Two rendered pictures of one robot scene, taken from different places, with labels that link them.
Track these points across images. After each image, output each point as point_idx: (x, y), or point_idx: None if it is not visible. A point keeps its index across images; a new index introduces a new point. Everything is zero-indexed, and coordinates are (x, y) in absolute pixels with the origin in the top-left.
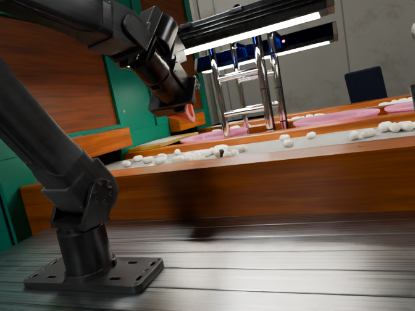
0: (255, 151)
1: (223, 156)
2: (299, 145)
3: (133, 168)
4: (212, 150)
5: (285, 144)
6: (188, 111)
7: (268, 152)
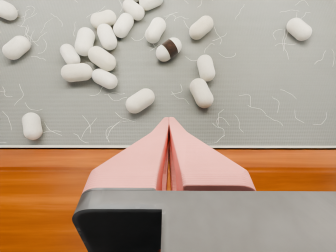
0: (232, 38)
1: (199, 104)
2: (315, 35)
3: (4, 177)
4: (134, 16)
5: (296, 36)
6: (167, 144)
7: (330, 178)
